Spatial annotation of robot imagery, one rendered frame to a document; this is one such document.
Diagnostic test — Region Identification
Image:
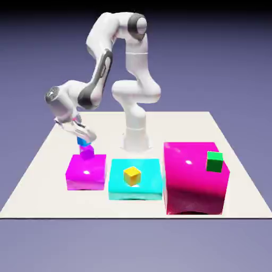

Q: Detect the small blue cube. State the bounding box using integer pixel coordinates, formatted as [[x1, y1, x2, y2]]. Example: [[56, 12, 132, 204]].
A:
[[76, 137, 92, 148]]

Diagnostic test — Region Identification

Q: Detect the large cyan box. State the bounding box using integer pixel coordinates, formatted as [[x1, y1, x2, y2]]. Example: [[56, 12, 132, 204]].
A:
[[108, 158, 164, 201]]

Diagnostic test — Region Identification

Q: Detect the large pink box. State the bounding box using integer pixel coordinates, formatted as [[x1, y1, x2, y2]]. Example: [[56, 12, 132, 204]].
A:
[[163, 141, 231, 216]]

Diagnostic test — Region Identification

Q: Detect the small purple cube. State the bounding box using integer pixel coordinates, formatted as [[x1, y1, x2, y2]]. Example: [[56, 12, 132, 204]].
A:
[[79, 143, 95, 161]]

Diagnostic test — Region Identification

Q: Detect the large magenta box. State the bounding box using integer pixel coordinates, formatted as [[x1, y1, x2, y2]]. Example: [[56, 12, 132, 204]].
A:
[[65, 154, 107, 191]]

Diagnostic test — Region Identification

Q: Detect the small green cube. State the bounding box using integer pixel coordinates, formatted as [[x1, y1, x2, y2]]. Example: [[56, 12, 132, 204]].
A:
[[206, 151, 224, 173]]

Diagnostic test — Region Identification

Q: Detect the small yellow cube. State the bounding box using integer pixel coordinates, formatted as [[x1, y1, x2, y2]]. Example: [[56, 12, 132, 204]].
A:
[[123, 166, 142, 187]]

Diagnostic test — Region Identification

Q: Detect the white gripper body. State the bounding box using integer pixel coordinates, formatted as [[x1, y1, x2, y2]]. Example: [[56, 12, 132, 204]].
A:
[[54, 117, 97, 143]]

